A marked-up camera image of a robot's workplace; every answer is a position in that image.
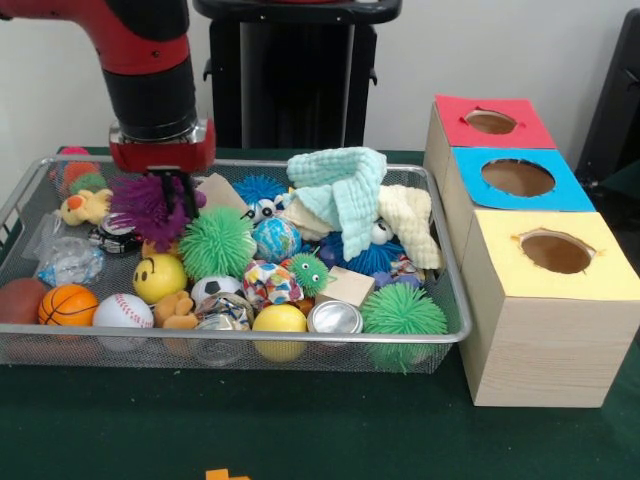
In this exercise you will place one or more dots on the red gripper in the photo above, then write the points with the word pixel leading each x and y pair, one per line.
pixel 130 160

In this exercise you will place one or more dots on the purple spiky toy with eyes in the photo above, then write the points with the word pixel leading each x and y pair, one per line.
pixel 145 212

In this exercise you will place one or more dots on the green spiky ball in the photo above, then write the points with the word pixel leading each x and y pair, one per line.
pixel 403 312
pixel 217 243

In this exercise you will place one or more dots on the clear plastic packet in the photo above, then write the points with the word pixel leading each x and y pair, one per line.
pixel 68 262

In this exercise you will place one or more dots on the mint green cloth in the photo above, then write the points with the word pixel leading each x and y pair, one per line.
pixel 345 190

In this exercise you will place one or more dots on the cream muslin cloth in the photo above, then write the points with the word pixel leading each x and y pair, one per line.
pixel 410 220

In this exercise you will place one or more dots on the orange plastic comb toy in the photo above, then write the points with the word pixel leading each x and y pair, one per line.
pixel 228 474

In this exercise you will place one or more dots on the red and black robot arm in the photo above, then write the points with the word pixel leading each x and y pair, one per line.
pixel 150 90

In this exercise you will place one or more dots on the clear mesh bin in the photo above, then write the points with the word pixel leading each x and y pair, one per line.
pixel 420 185

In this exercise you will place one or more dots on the wooden box with three holes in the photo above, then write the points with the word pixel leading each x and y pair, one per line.
pixel 540 340

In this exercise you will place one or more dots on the yellow smiley ball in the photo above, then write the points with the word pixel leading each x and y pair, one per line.
pixel 159 278

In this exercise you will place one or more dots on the white baseball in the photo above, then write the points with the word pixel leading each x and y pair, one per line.
pixel 123 312

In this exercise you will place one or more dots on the small orange basketball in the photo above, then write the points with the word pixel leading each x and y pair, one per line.
pixel 68 305

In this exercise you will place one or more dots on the dark green tablecloth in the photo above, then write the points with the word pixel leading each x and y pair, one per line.
pixel 300 430

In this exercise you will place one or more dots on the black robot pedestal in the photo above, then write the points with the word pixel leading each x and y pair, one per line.
pixel 300 80

